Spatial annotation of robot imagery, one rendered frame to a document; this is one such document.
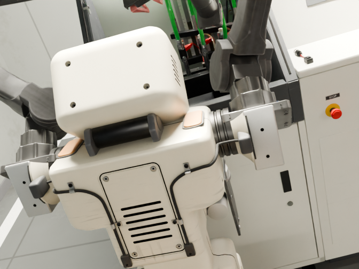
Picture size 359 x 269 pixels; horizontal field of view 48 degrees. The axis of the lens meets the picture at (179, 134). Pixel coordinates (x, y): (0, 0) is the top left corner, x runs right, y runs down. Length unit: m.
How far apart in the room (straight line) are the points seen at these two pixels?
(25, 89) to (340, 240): 1.44
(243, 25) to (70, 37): 3.10
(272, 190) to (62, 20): 2.64
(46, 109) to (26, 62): 3.15
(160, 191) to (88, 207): 0.12
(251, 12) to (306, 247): 1.30
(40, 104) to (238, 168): 0.87
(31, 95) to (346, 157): 1.17
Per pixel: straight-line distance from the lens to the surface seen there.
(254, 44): 0.75
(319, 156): 1.58
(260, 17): 0.73
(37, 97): 0.85
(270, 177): 1.57
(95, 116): 0.65
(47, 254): 2.65
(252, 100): 0.70
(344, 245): 1.91
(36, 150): 0.80
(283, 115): 0.71
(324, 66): 1.42
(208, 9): 1.12
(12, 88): 0.89
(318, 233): 1.82
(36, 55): 3.92
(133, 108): 0.63
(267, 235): 1.75
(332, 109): 1.49
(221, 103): 1.37
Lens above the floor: 1.53
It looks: 28 degrees down
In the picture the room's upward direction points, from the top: 18 degrees counter-clockwise
